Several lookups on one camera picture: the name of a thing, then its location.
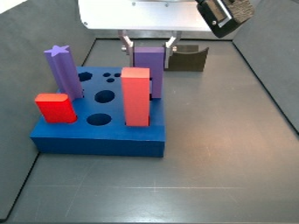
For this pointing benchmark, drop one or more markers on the purple double-square peg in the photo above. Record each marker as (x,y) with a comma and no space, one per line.
(149,57)

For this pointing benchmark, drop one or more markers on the black curved stand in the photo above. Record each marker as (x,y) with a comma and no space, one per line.
(188,58)

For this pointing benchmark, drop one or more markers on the blue shape-sorter base block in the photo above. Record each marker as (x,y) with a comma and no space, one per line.
(100,133)

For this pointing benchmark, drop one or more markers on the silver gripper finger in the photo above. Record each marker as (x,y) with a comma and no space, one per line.
(168,46)
(128,45)

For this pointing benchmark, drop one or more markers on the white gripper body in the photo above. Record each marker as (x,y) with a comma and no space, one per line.
(145,15)

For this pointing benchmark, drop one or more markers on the tall red rectangular peg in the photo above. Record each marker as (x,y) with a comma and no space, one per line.
(135,85)

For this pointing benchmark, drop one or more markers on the red rounded peg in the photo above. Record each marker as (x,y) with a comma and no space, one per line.
(56,108)

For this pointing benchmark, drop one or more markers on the purple star-shaped peg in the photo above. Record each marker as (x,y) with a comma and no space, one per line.
(64,71)

